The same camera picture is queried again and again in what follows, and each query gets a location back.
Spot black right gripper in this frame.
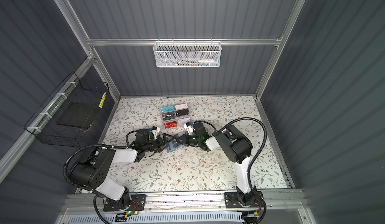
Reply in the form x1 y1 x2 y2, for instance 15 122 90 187
176 134 202 147

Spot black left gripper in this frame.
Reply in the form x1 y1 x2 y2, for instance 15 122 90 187
143 133 174 153

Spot blue leather card wallet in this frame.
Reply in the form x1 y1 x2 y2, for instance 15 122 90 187
166 132 186 153

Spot clear acrylic card display stand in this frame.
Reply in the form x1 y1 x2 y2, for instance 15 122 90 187
160 105 191 125

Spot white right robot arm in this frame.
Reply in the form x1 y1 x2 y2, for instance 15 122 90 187
174 122 253 195

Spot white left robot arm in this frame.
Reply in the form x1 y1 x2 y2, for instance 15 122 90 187
63 127 176 202

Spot red VIP card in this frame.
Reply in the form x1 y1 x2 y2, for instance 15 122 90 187
164 121 178 129

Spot white diamond VIP card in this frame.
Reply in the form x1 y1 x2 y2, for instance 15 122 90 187
177 117 190 127

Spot black silver VIP card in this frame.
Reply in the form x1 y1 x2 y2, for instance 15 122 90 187
162 112 176 121

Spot black gold-line VIP card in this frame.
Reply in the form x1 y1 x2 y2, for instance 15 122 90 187
175 109 189 117

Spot teal VIP card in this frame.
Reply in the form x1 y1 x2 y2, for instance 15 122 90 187
161 106 174 114

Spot pink VIP card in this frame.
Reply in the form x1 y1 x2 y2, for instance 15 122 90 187
175 103 188 111

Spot yellow marker pen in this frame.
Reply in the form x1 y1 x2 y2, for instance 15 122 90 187
98 92 106 109

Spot pens in white basket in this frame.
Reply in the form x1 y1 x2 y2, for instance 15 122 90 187
170 58 220 67

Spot black pad in basket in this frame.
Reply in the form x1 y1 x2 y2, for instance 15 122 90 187
57 103 93 129

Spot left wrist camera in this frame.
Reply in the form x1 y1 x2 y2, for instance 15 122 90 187
150 126 160 140

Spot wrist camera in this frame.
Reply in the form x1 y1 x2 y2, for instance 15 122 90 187
150 126 160 140
183 121 194 136

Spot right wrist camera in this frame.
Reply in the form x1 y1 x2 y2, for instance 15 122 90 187
183 121 194 136

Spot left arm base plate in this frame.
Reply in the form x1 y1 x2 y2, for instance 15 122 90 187
103 194 147 212

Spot black corrugated left cable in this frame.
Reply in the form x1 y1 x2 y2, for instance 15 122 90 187
62 130 145 191

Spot black corrugated cable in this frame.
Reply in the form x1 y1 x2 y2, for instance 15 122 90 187
62 130 145 191
194 117 268 194

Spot black corrugated right cable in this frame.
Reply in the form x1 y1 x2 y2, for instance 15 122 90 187
194 117 268 194

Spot white wire mesh basket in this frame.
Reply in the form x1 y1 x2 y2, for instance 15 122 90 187
153 42 222 68

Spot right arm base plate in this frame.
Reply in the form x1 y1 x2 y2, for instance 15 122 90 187
224 191 266 209

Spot black wire wall basket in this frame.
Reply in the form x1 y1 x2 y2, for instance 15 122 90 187
24 75 109 147

